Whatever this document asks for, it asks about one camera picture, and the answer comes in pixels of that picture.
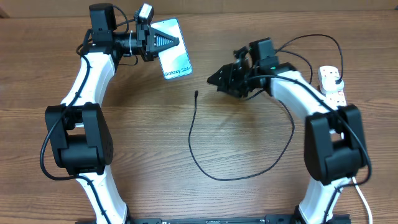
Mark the black USB charging cable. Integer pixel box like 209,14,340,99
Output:
188,34,345,182

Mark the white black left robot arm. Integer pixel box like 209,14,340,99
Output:
39,3,180,223

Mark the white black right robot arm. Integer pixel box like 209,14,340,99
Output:
207,38,372,223

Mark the white charger plug adapter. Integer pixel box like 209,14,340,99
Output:
320,77,345,94

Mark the white power strip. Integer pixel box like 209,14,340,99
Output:
318,65,347,106

